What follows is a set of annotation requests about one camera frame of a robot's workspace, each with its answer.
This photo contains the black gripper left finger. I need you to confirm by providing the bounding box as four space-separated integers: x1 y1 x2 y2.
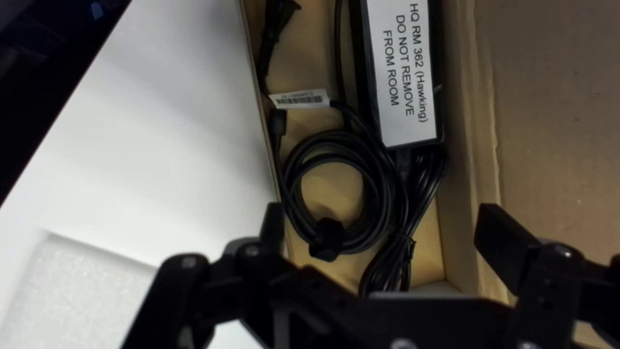
122 199 364 349

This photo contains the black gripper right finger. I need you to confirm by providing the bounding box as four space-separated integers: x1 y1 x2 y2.
475 203 620 349

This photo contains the black power adapter cable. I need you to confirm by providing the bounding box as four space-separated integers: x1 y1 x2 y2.
254 0 451 298

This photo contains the white foam sheet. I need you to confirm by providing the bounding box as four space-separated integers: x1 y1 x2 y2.
0 234 155 349

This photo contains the brown cardboard box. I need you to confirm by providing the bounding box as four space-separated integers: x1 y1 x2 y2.
238 0 620 349

